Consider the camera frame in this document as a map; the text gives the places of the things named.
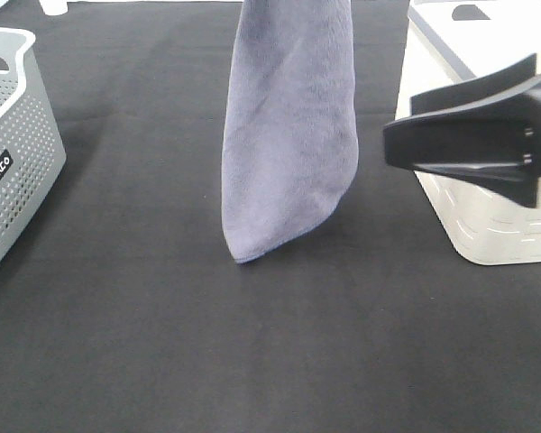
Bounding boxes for black table cloth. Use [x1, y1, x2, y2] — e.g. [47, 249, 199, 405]
[0, 1, 541, 432]

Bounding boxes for blue-grey microfibre towel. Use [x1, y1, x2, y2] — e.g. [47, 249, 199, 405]
[221, 1, 359, 263]

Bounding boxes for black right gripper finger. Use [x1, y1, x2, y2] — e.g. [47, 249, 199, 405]
[410, 53, 537, 115]
[383, 75, 541, 207]

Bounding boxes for white lidded storage basket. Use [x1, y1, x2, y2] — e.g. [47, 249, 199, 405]
[392, 1, 541, 265]

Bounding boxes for grey perforated laundry basket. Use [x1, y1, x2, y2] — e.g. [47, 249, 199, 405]
[0, 27, 67, 262]

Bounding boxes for white cup at back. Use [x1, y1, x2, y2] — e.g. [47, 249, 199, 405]
[39, 0, 69, 16]

